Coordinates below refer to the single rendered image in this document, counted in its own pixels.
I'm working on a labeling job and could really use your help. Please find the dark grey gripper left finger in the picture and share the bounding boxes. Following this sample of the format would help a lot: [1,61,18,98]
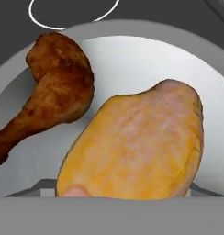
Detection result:
[6,178,59,198]

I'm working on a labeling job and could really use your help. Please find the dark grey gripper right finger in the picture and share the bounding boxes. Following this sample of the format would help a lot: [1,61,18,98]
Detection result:
[185,182,224,198]

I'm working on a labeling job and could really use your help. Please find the brown roasted chicken drumstick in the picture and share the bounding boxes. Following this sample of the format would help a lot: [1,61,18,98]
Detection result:
[0,32,95,167]

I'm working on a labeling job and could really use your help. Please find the grey frying pan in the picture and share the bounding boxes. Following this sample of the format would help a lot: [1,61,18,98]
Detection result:
[0,19,224,198]

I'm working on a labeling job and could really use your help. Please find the dark grey hob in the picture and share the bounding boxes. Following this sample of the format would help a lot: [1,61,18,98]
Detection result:
[0,0,224,71]

